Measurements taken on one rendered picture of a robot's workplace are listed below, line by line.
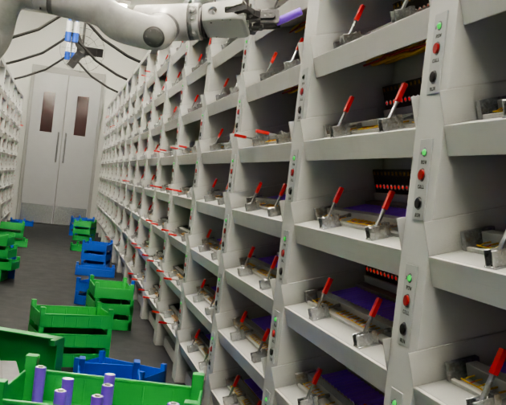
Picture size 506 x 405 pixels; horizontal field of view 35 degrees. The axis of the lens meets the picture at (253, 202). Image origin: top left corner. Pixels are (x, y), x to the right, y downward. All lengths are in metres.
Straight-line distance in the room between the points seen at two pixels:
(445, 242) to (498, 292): 0.19
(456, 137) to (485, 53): 0.14
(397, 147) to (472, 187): 0.19
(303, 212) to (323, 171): 0.11
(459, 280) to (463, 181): 0.17
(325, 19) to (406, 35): 0.52
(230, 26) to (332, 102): 0.29
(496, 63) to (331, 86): 0.70
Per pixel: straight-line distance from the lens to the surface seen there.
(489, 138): 1.10
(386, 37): 1.48
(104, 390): 1.31
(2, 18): 2.01
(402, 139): 1.34
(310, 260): 1.87
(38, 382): 1.40
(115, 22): 1.84
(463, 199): 1.22
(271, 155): 2.15
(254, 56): 2.57
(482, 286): 1.07
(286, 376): 1.90
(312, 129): 1.86
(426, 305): 1.21
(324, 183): 1.87
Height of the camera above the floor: 0.80
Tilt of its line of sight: 1 degrees down
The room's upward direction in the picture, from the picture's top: 7 degrees clockwise
